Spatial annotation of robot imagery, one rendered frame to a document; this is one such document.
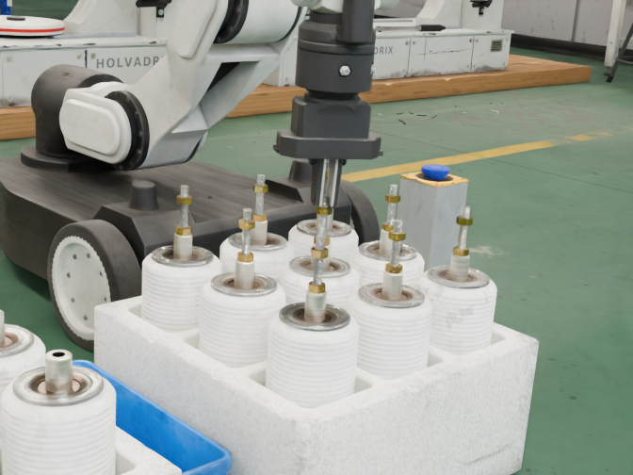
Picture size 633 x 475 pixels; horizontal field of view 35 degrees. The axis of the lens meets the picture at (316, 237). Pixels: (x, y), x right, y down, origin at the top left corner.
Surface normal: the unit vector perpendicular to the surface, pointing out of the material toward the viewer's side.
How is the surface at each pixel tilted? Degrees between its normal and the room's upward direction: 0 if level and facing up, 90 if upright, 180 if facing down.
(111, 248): 37
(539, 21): 90
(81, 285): 90
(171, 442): 88
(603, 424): 0
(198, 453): 88
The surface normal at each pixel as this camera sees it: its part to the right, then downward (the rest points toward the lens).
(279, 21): 0.62, 0.61
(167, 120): -0.70, 0.16
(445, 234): 0.68, 0.26
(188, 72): -0.78, 0.48
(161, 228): 0.55, -0.49
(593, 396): 0.07, -0.96
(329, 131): 0.25, 0.29
